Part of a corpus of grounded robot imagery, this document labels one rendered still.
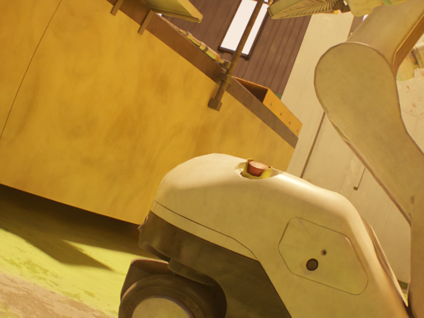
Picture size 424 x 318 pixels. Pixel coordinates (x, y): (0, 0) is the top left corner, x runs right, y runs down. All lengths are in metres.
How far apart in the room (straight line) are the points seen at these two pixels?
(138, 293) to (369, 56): 0.54
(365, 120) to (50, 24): 0.95
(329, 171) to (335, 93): 6.22
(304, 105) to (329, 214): 6.54
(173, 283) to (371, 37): 0.55
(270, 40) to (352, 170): 5.00
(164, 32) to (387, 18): 1.23
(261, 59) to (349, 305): 10.88
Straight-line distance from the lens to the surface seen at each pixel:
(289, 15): 1.04
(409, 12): 1.20
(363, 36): 1.18
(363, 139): 1.08
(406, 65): 1.44
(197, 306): 0.97
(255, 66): 11.65
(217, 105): 2.74
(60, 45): 1.80
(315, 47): 7.60
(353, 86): 1.10
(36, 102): 1.79
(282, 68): 11.51
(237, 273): 0.92
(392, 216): 7.10
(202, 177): 0.97
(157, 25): 2.22
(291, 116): 3.76
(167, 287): 0.98
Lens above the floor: 0.31
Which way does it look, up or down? 2 degrees up
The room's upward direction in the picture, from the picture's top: 22 degrees clockwise
